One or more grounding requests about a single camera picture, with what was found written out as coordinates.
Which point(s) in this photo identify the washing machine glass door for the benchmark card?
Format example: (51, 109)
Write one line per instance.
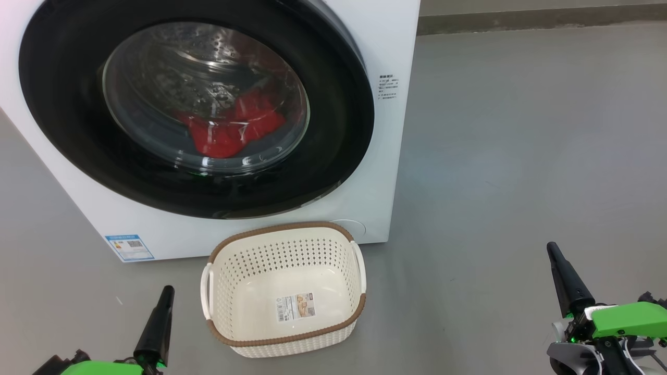
(62, 104)

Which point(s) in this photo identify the red garment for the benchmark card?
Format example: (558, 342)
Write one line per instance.
(219, 138)

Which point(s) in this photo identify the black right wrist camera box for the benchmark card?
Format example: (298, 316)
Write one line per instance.
(654, 300)

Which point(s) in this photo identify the white front-load washing machine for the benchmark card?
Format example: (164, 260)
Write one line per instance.
(156, 229)

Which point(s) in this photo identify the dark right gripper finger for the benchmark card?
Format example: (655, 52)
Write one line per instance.
(568, 286)

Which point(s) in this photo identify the paper product label sticker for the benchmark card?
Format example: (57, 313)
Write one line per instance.
(296, 307)

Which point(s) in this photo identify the round white filter cover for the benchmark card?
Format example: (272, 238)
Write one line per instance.
(357, 229)

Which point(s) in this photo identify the blue energy label sticker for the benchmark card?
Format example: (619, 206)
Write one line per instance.
(129, 248)

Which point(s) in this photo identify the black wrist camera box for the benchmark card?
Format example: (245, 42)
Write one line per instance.
(654, 300)
(60, 364)

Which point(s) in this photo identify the stainless steel washer drum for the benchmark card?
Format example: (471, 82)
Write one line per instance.
(172, 67)

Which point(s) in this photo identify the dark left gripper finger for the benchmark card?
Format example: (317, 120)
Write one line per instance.
(156, 333)

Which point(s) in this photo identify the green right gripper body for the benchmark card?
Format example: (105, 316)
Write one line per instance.
(630, 320)

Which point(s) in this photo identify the cream basket with brown rim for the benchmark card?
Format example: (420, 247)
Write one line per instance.
(260, 307)

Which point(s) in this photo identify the small printed text label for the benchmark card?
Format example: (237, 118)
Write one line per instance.
(388, 87)

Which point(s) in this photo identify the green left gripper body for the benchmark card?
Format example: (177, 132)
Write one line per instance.
(109, 369)

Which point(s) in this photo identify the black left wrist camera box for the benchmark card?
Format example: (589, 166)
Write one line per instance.
(60, 364)

